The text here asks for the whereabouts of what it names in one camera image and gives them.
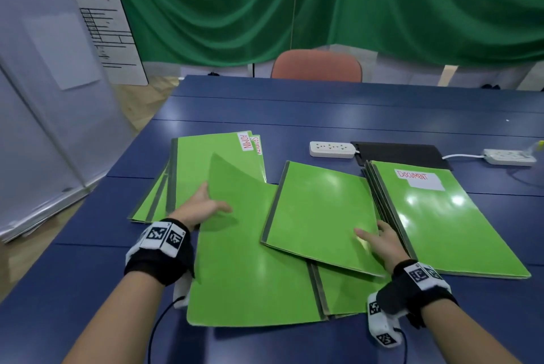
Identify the person's left hand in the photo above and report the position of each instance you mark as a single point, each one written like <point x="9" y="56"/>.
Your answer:
<point x="193" y="210"/>

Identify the person's right hand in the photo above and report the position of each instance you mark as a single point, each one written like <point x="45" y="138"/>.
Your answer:
<point x="389" y="249"/>

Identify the person's right thumb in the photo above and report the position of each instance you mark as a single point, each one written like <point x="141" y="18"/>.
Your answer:
<point x="365" y="237"/>

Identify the person's left thumb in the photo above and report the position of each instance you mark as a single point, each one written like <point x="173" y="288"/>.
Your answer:
<point x="220" y="207"/>

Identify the plain green folder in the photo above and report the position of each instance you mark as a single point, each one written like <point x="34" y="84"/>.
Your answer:
<point x="323" y="215"/>

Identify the person's left forearm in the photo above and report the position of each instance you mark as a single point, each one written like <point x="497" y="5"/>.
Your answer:
<point x="114" y="321"/>

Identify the person's right forearm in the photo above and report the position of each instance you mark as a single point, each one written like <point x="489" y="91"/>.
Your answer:
<point x="463" y="334"/>

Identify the green folders with dark spines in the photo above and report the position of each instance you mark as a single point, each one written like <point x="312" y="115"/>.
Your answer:
<point x="380" y="198"/>

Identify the green folder with small label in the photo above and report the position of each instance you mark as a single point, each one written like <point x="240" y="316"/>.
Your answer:
<point x="258" y="149"/>
<point x="199" y="155"/>

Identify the black wristband with marker tags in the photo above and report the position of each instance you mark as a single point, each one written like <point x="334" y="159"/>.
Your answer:
<point x="408" y="291"/>
<point x="159" y="255"/>

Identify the green folder under labelled ones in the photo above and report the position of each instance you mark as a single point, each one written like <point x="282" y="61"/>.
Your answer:
<point x="146" y="202"/>

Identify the green folder with large label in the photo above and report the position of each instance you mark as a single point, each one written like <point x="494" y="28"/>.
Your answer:
<point x="450" y="223"/>

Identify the black folder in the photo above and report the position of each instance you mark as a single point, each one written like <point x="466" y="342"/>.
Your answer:
<point x="403" y="153"/>

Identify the white power strip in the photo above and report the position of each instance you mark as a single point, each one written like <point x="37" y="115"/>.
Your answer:
<point x="332" y="149"/>
<point x="509" y="157"/>

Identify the red-brown chair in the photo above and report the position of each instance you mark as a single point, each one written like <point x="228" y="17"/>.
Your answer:
<point x="316" y="66"/>

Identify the pale wooden leg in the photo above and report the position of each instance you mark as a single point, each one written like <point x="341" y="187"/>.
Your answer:
<point x="447" y="75"/>

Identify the grey partition panel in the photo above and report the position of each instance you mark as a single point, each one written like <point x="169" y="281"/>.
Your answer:
<point x="46" y="130"/>

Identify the white board with printed table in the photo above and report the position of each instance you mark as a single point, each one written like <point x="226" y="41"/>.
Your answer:
<point x="114" y="27"/>

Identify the white paper sheet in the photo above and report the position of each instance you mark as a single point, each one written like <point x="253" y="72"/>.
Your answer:
<point x="63" y="53"/>

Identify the green curtain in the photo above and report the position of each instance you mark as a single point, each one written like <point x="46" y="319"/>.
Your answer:
<point x="340" y="2"/>

